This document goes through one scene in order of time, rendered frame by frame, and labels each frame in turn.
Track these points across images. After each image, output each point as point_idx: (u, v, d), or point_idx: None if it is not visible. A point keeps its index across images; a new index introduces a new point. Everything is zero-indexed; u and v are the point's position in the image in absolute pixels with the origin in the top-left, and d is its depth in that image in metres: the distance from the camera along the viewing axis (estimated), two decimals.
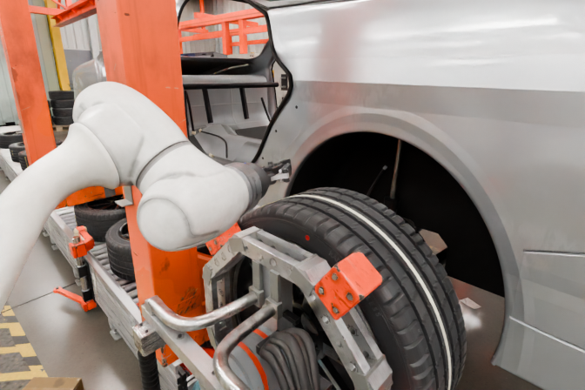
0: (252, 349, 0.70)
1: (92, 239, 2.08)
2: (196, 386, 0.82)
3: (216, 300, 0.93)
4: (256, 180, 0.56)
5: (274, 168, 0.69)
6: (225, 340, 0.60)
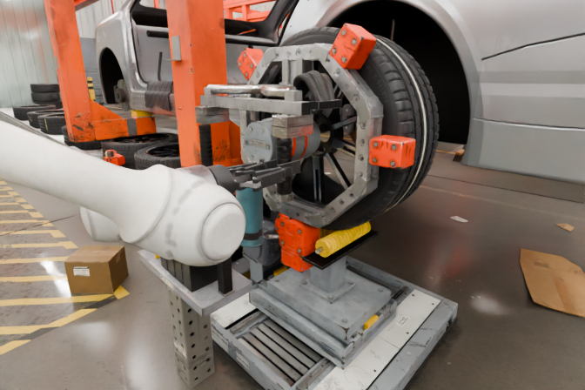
0: None
1: (123, 157, 2.35)
2: None
3: (249, 124, 1.20)
4: None
5: (259, 172, 0.70)
6: None
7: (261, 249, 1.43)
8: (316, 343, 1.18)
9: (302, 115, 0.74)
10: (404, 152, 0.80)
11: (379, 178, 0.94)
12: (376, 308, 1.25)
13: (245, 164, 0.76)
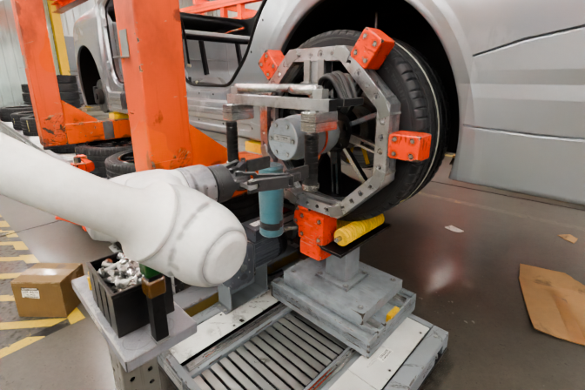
0: None
1: (92, 163, 2.19)
2: None
3: (269, 121, 1.26)
4: (210, 188, 0.60)
5: (262, 175, 0.68)
6: None
7: None
8: (340, 333, 1.23)
9: (329, 111, 0.81)
10: (421, 146, 0.87)
11: (396, 171, 1.01)
12: (389, 296, 1.31)
13: (232, 163, 0.77)
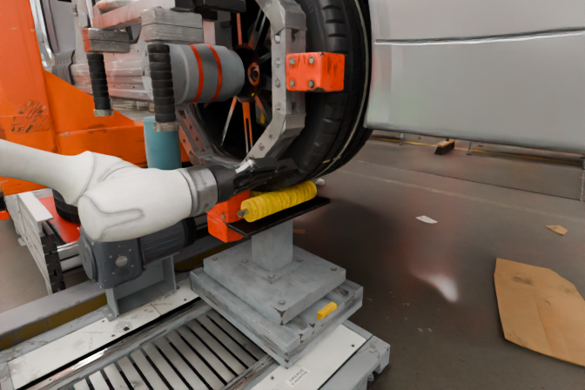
0: None
1: None
2: (145, 117, 0.88)
3: None
4: (203, 172, 0.61)
5: None
6: None
7: (94, 265, 0.96)
8: (258, 336, 0.96)
9: (176, 6, 0.54)
10: (326, 68, 0.60)
11: (309, 117, 0.74)
12: (326, 289, 1.04)
13: None
